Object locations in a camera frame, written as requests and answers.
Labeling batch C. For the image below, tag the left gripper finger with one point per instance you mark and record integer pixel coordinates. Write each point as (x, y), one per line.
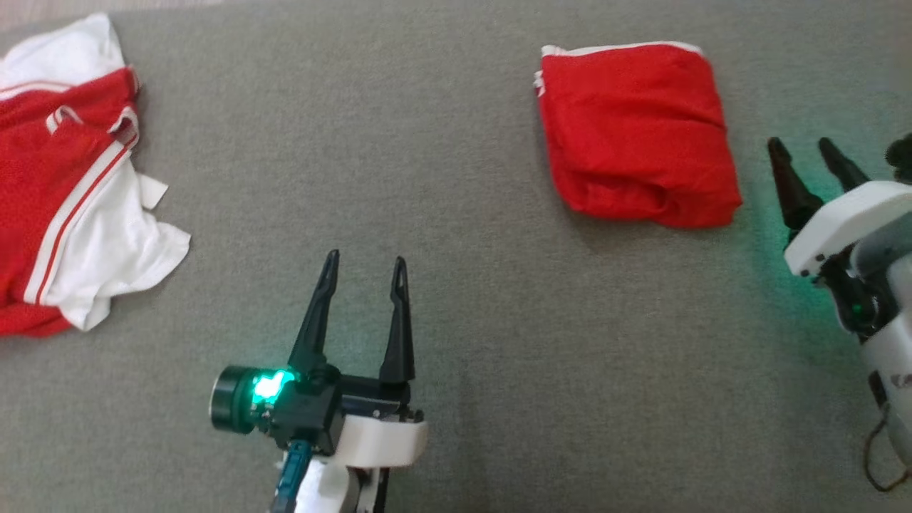
(317, 320)
(399, 328)

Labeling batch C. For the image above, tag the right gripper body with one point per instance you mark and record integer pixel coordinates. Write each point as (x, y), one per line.
(848, 235)

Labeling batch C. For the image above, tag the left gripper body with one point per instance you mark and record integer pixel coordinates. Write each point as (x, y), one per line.
(320, 413)

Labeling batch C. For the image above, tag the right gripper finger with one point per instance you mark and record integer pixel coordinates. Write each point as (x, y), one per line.
(844, 167)
(791, 185)

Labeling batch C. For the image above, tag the red shorts with white trim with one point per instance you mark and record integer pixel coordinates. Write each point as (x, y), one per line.
(634, 135)

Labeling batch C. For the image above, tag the red and white jersey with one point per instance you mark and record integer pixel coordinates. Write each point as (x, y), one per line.
(64, 199)

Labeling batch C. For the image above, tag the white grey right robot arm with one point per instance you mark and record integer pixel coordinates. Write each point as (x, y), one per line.
(890, 356)

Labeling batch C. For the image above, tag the large grey sofa seat cushion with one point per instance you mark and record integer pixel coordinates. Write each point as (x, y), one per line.
(499, 320)

